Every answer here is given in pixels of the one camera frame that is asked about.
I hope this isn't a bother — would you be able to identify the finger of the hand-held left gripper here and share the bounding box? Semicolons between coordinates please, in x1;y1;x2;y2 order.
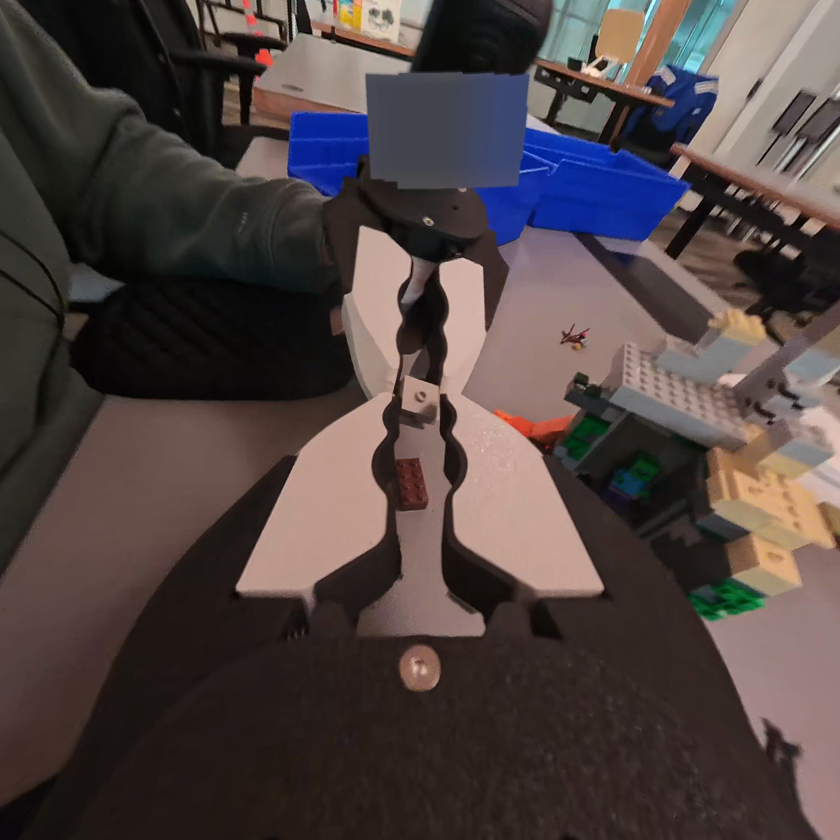
433;257;490;396
343;225;413;399

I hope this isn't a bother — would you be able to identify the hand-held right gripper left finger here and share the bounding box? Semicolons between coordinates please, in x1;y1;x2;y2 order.
235;392;403;636

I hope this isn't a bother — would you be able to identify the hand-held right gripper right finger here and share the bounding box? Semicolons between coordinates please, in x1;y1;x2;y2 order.
440;392;606;634

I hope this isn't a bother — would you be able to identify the grey square toy brick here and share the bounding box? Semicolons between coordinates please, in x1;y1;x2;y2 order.
399;376;439;430

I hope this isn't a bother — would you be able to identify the reddish brown toy brick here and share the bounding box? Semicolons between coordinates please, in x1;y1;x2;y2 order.
395;457;429;511

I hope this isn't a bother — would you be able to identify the toy brick building model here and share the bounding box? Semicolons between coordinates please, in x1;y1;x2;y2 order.
495;308;840;621

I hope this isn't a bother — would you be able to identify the person's left forearm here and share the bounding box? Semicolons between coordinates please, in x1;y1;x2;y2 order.
66;85;339;293

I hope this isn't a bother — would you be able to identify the grey desk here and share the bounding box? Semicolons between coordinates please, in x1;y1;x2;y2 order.
0;134;840;808

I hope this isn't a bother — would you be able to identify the green zombie toy minifigure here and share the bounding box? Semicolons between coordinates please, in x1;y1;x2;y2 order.
607;455;660;500

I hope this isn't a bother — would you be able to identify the black wrist rest pad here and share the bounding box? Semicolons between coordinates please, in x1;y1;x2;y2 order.
71;276;355;399

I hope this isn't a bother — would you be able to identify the black padded chair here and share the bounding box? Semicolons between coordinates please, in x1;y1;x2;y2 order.
410;0;555;74

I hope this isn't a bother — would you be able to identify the white printed carton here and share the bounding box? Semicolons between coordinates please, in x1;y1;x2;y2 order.
331;0;403;42

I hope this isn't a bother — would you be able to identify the black office chair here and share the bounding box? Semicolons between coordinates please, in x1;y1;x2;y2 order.
134;0;291;166

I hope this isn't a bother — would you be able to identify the blue jacket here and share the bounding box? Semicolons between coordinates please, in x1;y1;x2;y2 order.
622;66;719;165

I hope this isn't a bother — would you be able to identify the person's dark green hoodie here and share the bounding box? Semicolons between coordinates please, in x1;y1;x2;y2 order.
0;0;109;578

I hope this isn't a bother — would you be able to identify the black cord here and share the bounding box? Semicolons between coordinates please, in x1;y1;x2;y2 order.
0;230;70;342

